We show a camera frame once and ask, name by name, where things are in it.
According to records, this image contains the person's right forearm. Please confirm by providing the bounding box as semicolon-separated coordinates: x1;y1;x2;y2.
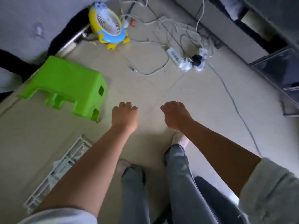
180;120;262;196

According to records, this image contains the grey textured furniture cover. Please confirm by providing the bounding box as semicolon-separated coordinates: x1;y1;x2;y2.
0;0;113;94

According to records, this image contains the person's right pale shoe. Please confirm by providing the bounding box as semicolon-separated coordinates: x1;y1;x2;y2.
170;132;190;150

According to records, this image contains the person's left hand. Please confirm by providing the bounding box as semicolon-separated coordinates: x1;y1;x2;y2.
111;101;139;135

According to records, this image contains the person's left forearm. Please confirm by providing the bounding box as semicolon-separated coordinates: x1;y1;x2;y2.
35;126;134;217

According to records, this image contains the yellow plastic basket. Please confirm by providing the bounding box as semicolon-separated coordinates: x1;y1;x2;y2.
89;2;131;49

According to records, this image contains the tangle of white cables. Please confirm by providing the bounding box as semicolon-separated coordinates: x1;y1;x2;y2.
119;0;262;157

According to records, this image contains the person's right hand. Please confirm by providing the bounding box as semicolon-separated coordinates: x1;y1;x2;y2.
160;100;193;132

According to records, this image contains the person's white shirt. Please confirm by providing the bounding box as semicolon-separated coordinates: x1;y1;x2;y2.
19;157;299;224

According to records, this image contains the white power strip with plugs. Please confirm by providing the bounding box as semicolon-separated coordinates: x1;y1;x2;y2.
180;48;208;72

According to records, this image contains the white metal frame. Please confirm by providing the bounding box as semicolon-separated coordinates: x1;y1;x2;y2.
23;135;93;214

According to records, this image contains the green plastic stool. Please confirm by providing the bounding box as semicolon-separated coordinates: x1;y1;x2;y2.
18;55;108;123

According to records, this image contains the long white power strip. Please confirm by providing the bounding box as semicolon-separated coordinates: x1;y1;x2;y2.
167;46;183;66

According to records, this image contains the grey marble TV cabinet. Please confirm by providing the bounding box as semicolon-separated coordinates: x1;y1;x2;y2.
170;0;299;117

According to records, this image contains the person's pale shoe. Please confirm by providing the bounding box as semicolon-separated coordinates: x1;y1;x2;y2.
170;132;190;150
116;158;132;178

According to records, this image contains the person's left pale shoe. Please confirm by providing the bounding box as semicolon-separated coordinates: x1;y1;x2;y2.
116;158;132;178

